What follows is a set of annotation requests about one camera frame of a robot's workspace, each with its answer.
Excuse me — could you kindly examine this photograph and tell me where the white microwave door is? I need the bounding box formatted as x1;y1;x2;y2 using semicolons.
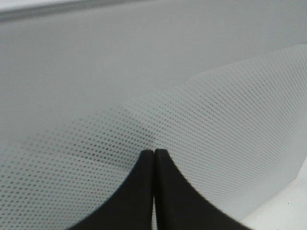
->
0;0;307;230

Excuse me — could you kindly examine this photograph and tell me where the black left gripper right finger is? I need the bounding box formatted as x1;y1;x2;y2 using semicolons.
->
153;149;245;230

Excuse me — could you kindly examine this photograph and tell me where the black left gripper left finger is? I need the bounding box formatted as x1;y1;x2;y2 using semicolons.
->
70;150;154;230

